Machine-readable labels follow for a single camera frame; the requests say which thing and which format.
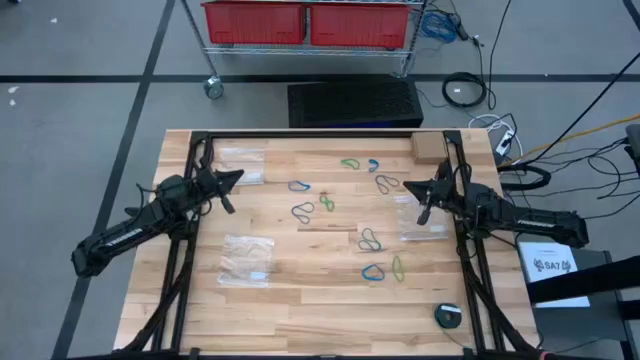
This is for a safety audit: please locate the white SA7 paper sign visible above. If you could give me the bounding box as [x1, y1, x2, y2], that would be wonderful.
[518, 241, 591, 309]

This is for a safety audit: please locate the black coiled cable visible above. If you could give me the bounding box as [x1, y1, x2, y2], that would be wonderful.
[441, 71, 489, 109]

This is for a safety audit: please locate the black perforated computer case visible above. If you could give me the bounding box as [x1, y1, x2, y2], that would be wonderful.
[286, 78, 425, 130]

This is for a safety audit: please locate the grey metal cabinet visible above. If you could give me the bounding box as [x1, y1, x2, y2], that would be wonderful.
[519, 247, 640, 360]

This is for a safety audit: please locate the chrome wire shelving cart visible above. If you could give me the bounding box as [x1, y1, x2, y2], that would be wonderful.
[178, 0, 431, 101]

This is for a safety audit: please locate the black flat bar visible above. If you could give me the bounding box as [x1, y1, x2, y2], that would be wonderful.
[525, 254, 640, 305]

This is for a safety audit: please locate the yellow cable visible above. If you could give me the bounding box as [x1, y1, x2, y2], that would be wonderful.
[499, 113, 640, 166]

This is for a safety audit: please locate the white power strip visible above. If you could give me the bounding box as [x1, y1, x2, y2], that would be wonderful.
[494, 128, 516, 157]

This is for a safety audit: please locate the long black cable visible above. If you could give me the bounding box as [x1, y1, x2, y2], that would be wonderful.
[519, 63, 640, 166]

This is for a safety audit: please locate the clear plastic zip bag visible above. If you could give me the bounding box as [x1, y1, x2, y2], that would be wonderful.
[216, 233, 277, 289]
[213, 144, 267, 187]
[394, 193, 450, 243]

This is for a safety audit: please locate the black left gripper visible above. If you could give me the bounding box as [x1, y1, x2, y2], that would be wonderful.
[196, 168, 246, 216]

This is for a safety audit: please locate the black aluminium table frame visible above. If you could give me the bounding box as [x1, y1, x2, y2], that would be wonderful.
[119, 128, 544, 360]

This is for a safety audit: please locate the white cable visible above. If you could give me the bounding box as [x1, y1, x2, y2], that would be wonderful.
[467, 113, 524, 161]

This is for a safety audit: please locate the small cardboard box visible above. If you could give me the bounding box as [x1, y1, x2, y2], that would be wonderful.
[410, 131, 450, 165]

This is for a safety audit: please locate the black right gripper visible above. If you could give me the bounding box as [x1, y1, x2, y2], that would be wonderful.
[402, 175, 460, 227]

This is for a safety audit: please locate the red plastic storage bin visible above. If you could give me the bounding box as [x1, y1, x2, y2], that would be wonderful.
[200, 1, 307, 46]
[308, 2, 412, 50]

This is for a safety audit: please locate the grey caster wheel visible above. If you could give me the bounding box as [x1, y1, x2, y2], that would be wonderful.
[202, 74, 225, 101]

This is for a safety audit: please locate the blue coiled cable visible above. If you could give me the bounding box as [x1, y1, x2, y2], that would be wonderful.
[419, 10, 460, 44]

